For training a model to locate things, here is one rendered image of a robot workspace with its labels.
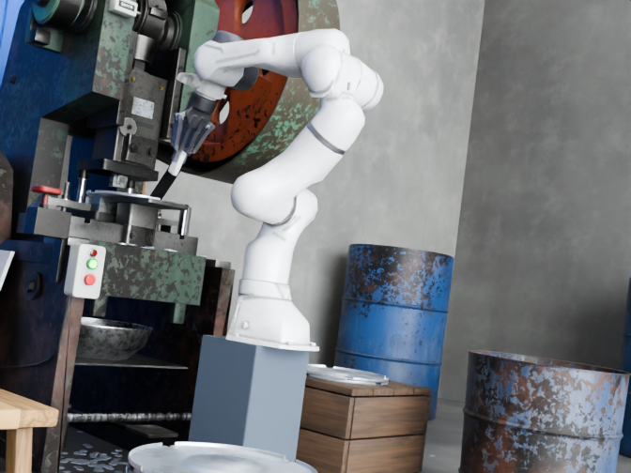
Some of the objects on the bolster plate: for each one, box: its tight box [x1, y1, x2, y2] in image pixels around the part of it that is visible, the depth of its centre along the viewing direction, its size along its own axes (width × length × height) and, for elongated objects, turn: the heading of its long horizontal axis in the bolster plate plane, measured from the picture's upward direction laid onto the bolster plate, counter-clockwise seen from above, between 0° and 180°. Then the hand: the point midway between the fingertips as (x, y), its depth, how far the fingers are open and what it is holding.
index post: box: [177, 205, 192, 236], centre depth 254 cm, size 3×3×10 cm
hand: (176, 162), depth 230 cm, fingers closed
